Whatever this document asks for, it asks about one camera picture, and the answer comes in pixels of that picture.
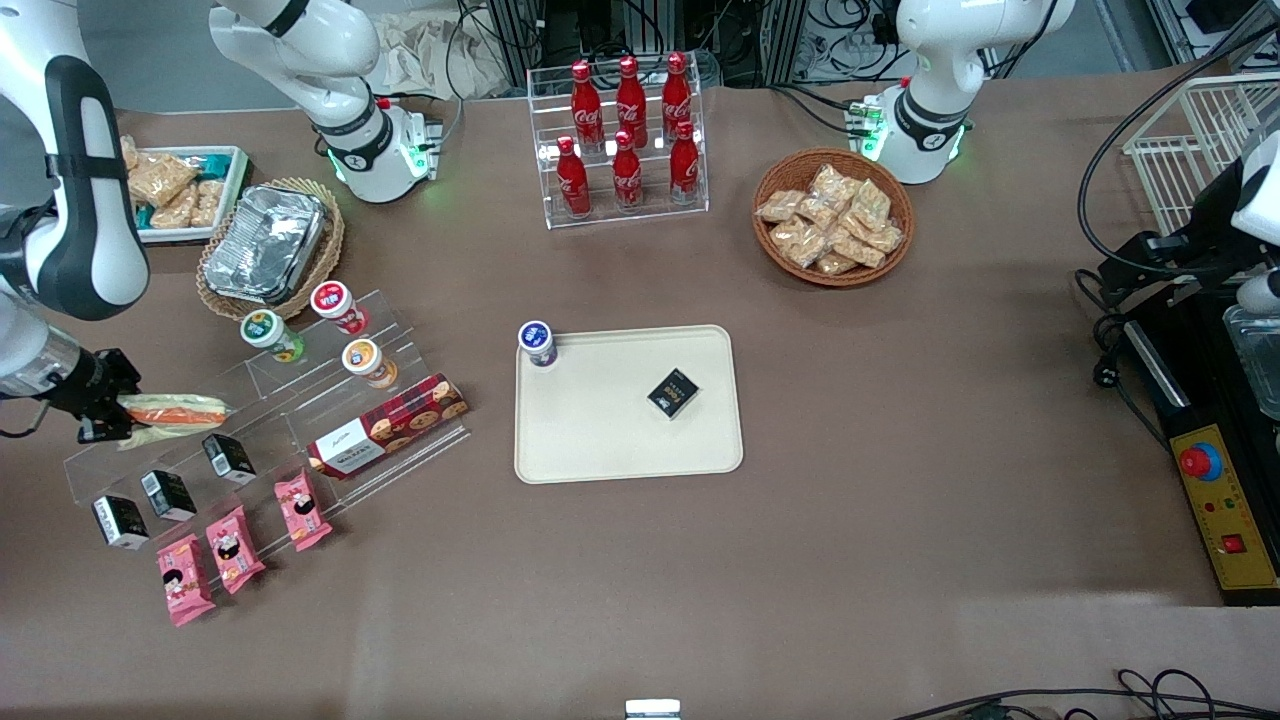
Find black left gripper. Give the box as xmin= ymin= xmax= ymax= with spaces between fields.
xmin=1097 ymin=165 xmax=1263 ymax=306

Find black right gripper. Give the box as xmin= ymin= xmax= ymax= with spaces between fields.
xmin=42 ymin=348 xmax=142 ymax=444

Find triangle sandwich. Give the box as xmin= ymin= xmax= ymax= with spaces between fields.
xmin=117 ymin=393 xmax=232 ymax=449

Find beige plastic tray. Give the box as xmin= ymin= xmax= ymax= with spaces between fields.
xmin=514 ymin=324 xmax=745 ymax=485

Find black white-label small carton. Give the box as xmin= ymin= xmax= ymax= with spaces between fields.
xmin=202 ymin=433 xmax=258 ymax=487
xmin=91 ymin=494 xmax=151 ymax=551
xmin=140 ymin=469 xmax=198 ymax=523

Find steel food container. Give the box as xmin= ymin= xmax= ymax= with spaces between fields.
xmin=1222 ymin=304 xmax=1280 ymax=422

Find clear acrylic tiered stand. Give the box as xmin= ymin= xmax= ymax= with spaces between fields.
xmin=64 ymin=289 xmax=473 ymax=561

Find green lid yogurt cup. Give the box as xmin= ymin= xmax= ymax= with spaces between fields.
xmin=240 ymin=309 xmax=305 ymax=364

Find pink snack packet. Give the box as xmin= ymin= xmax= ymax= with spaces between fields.
xmin=156 ymin=533 xmax=217 ymax=628
xmin=205 ymin=504 xmax=268 ymax=596
xmin=273 ymin=468 xmax=334 ymax=553

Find aluminium foil container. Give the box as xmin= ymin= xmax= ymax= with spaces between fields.
xmin=204 ymin=184 xmax=330 ymax=305

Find large clear crispy snack packet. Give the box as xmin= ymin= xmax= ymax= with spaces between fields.
xmin=127 ymin=151 xmax=200 ymax=209

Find red lid yogurt cup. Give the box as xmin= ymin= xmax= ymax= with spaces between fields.
xmin=310 ymin=281 xmax=370 ymax=337

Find black machine yellow control panel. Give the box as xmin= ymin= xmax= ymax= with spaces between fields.
xmin=1118 ymin=288 xmax=1280 ymax=607

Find orange lid yogurt cup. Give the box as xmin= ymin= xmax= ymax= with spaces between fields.
xmin=342 ymin=338 xmax=399 ymax=390

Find white rectangular bin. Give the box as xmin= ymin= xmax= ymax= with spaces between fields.
xmin=120 ymin=145 xmax=251 ymax=247

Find oval wicker basket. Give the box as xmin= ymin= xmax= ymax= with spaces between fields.
xmin=195 ymin=177 xmax=346 ymax=322

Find red plaid cookie box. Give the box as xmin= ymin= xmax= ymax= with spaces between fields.
xmin=306 ymin=374 xmax=470 ymax=480

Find round wicker basket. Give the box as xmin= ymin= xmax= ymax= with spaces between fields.
xmin=751 ymin=148 xmax=916 ymax=289

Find blue lid yogurt cup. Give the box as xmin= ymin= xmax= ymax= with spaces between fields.
xmin=518 ymin=320 xmax=559 ymax=369

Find crumpled beige cloth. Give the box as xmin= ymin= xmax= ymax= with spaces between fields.
xmin=364 ymin=8 xmax=513 ymax=102

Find red cola bottle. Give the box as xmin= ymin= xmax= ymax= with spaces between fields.
xmin=555 ymin=135 xmax=592 ymax=219
xmin=570 ymin=61 xmax=606 ymax=153
xmin=611 ymin=129 xmax=645 ymax=212
xmin=615 ymin=55 xmax=649 ymax=147
xmin=661 ymin=51 xmax=694 ymax=141
xmin=668 ymin=119 xmax=702 ymax=205

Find black gold-print small box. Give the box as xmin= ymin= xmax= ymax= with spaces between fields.
xmin=647 ymin=368 xmax=702 ymax=421

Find clear acrylic bottle rack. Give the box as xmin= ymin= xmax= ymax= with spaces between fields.
xmin=527 ymin=60 xmax=711 ymax=232

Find silver metal bar handle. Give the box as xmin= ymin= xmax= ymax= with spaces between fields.
xmin=1125 ymin=320 xmax=1192 ymax=411

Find long black gripper cable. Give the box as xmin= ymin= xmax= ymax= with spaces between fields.
xmin=1076 ymin=18 xmax=1280 ymax=277

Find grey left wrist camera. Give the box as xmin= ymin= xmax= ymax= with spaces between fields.
xmin=1236 ymin=268 xmax=1280 ymax=317

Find black power cable with plug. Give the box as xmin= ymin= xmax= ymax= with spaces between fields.
xmin=1074 ymin=268 xmax=1173 ymax=453

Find white wire basket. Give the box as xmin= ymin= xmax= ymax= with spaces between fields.
xmin=1121 ymin=71 xmax=1280 ymax=237

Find black floor cables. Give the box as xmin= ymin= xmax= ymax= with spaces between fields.
xmin=888 ymin=667 xmax=1280 ymax=720

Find aluminium frame rack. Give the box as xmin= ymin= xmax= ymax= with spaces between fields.
xmin=485 ymin=0 xmax=901 ymax=89

